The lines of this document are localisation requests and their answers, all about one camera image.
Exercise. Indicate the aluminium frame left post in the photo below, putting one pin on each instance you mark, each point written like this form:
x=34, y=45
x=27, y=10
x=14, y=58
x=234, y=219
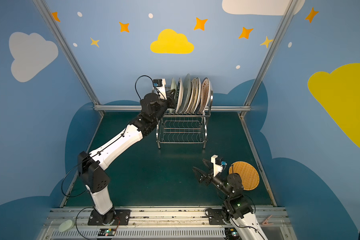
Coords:
x=52, y=24

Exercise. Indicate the left green circuit board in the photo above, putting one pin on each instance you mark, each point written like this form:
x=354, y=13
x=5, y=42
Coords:
x=107, y=232

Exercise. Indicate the white plate orange sunburst edge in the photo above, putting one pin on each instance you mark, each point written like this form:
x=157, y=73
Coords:
x=190, y=98

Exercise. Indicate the green circuit board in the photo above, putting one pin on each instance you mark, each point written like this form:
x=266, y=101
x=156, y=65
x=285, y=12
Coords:
x=107, y=232
x=230, y=234

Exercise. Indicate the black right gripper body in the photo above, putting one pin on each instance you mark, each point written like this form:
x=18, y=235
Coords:
x=209, y=177

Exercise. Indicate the pale green round disc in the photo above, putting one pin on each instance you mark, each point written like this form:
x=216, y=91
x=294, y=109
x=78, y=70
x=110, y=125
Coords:
x=66, y=226

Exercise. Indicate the plain grey-green plate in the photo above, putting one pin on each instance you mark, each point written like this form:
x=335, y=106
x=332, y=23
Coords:
x=187, y=87

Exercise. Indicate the aluminium frame back rail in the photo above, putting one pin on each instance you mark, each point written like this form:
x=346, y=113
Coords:
x=128, y=108

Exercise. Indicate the white plate floral sprigs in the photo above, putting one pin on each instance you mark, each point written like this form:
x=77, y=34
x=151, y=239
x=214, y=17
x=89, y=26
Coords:
x=194, y=95

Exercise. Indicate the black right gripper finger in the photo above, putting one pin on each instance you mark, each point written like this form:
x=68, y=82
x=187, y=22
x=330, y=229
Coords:
x=202, y=176
x=209, y=165

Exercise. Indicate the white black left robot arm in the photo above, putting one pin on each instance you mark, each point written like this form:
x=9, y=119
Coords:
x=92, y=166

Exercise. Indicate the stainless steel dish rack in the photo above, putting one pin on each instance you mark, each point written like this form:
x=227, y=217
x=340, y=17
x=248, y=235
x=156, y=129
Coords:
x=187, y=128

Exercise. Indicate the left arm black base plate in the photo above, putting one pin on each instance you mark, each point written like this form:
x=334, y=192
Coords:
x=111, y=218

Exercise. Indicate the right green circuit board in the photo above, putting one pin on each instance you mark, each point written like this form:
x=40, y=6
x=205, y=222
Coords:
x=230, y=234

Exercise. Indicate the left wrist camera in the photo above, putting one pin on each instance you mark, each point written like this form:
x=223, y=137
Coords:
x=159, y=87

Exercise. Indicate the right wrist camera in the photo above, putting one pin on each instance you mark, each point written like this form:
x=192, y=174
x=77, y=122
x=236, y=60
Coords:
x=219, y=164

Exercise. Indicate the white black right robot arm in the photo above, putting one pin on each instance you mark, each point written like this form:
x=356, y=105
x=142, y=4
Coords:
x=236, y=208

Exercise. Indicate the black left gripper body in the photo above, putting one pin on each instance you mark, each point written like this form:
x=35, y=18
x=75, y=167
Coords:
x=169, y=101

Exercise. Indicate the white plate green lettered rim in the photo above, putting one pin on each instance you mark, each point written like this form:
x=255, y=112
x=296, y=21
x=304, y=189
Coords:
x=179, y=95

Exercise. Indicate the orange woven round plate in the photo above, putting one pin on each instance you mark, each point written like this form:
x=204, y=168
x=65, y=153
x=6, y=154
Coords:
x=249, y=175

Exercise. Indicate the pale green sunflower plate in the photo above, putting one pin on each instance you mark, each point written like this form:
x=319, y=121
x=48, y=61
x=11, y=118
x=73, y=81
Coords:
x=173, y=89

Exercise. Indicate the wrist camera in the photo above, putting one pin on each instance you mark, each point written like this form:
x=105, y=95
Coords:
x=219, y=164
x=159, y=87

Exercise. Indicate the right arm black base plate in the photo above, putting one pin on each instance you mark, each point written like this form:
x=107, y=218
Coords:
x=215, y=216

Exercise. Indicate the pink clothes peg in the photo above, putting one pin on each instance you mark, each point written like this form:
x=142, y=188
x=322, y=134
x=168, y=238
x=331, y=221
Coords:
x=266, y=222

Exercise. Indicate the aluminium frame right post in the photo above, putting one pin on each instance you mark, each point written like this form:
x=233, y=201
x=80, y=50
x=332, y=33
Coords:
x=278, y=37

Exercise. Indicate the aluminium frame post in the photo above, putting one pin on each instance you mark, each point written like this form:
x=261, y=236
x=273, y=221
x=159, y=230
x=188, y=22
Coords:
x=52, y=24
x=278, y=37

